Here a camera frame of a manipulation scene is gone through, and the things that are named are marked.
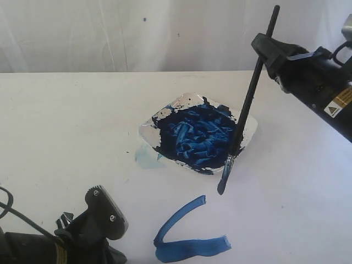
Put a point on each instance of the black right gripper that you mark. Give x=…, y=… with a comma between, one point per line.
x=313, y=78

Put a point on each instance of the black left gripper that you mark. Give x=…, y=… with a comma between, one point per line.
x=87, y=238

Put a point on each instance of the black paintbrush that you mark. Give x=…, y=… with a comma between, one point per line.
x=238, y=134

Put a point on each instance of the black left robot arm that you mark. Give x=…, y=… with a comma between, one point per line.
x=31, y=248

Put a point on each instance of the white plate with blue paint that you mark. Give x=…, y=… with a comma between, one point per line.
x=192, y=131

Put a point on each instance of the white paper sheet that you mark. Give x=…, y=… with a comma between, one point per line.
x=270, y=214

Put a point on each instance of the white backdrop cloth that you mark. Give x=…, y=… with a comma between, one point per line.
x=130, y=36

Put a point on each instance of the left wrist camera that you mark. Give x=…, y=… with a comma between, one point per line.
x=105, y=213

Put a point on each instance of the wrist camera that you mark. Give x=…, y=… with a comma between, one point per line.
x=347, y=31
x=105, y=213

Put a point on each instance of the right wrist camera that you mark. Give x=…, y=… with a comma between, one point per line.
x=347, y=31

